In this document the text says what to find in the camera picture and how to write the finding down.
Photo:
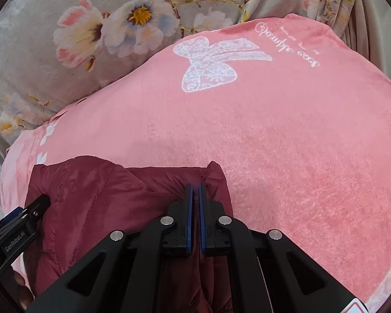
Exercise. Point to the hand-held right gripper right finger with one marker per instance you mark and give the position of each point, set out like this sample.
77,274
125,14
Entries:
202,221

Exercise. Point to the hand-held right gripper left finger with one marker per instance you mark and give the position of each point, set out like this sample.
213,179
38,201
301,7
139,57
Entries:
189,221

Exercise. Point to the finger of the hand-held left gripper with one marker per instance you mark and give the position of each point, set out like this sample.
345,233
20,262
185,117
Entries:
35,208

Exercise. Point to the maroon puffer jacket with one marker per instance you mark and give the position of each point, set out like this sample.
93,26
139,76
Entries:
97,202

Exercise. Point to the person's left hand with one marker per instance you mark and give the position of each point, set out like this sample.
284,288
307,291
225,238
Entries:
22,287

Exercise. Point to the pink plush blanket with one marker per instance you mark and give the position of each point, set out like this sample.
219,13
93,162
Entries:
280,143

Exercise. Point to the grey floral bedsheet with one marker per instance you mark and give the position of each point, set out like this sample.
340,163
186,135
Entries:
68,39

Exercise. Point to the beige curtain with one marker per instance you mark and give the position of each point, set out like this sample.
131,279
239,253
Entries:
378,22

